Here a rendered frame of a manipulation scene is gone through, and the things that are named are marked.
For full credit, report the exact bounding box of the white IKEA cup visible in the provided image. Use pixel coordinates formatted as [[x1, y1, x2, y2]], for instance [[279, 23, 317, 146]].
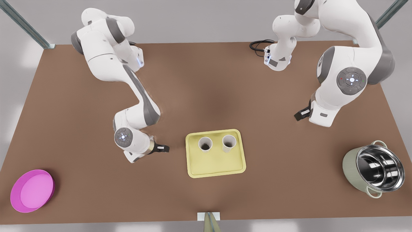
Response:
[[198, 137, 213, 152], [222, 135, 237, 154]]

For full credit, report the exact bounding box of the yellow rectangular tray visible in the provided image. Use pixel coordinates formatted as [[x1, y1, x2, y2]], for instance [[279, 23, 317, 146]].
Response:
[[185, 129, 247, 179]]

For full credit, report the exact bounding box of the green steel pot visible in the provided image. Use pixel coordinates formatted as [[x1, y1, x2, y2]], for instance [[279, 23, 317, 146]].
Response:
[[342, 140, 406, 199]]

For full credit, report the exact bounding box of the pink round bowl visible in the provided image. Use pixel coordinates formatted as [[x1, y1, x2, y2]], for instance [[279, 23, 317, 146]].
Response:
[[10, 169, 55, 213]]

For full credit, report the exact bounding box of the silver frame post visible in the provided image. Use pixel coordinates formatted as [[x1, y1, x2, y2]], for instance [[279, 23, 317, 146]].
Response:
[[197, 212, 221, 232], [0, 0, 56, 50], [352, 0, 409, 45]]

